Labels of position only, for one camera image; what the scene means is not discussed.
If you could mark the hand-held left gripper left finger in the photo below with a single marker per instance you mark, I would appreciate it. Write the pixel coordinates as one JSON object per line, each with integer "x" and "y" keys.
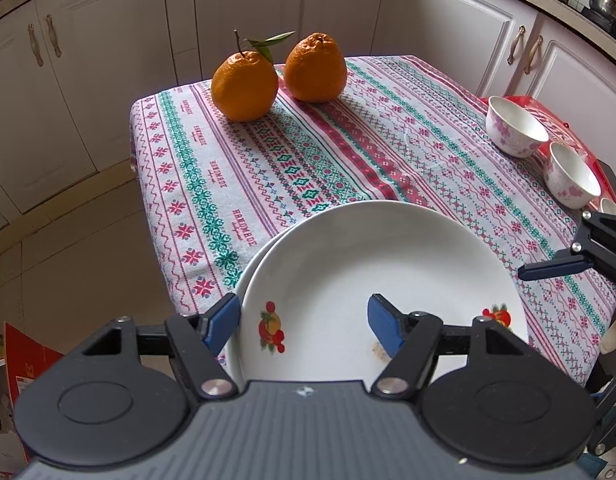
{"x": 222, "y": 322}

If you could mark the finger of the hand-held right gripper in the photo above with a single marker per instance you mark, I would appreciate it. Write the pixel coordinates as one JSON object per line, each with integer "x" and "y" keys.
{"x": 553, "y": 266}
{"x": 595, "y": 446}

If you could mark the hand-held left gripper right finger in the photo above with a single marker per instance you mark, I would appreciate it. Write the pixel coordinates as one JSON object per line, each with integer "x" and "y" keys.
{"x": 385, "y": 325}

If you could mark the white plate fruit print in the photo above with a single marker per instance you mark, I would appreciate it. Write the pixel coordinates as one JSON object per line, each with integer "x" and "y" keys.
{"x": 363, "y": 260}
{"x": 234, "y": 366}

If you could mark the white bowl pink floral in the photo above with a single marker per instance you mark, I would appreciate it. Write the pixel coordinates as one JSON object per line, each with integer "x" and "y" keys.
{"x": 518, "y": 120}
{"x": 615, "y": 207}
{"x": 573, "y": 172}

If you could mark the black smartphone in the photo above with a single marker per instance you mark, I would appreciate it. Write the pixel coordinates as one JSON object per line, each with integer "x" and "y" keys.
{"x": 613, "y": 177}

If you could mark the red printed gift box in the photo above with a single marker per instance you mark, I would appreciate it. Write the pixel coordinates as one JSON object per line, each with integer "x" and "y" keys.
{"x": 563, "y": 130}

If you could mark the patterned tablecloth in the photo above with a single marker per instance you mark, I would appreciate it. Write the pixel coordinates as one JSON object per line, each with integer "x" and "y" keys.
{"x": 338, "y": 150}

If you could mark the red cardboard carton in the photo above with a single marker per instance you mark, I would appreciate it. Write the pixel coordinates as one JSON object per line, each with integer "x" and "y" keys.
{"x": 23, "y": 375}

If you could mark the orange with green leaves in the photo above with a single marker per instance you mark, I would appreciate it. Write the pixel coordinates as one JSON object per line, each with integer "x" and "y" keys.
{"x": 245, "y": 87}

